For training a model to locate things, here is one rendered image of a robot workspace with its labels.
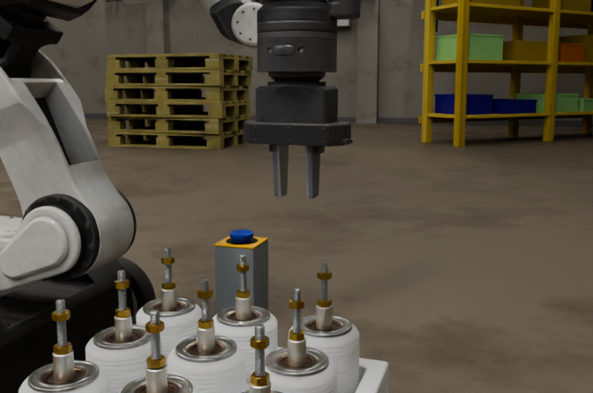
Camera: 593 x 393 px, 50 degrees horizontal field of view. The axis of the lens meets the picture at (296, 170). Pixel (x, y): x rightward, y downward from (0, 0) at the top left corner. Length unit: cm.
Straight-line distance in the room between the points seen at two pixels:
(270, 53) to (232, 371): 38
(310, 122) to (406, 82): 879
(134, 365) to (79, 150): 47
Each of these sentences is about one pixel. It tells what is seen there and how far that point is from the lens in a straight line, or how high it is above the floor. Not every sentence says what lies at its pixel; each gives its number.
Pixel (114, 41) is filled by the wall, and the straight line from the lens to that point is 1112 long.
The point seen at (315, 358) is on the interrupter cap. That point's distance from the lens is 80.
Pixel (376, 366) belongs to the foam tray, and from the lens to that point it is 96.
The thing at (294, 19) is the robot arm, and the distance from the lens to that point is 68.
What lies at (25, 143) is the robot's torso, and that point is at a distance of 114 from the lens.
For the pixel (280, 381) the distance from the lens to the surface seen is 76.
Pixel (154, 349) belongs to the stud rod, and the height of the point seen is 30.
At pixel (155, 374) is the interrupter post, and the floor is 28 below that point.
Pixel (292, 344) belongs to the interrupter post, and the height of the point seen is 28.
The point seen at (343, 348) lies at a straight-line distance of 86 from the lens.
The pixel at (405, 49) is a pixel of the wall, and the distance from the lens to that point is 949.
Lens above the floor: 58
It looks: 8 degrees down
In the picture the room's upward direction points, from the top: straight up
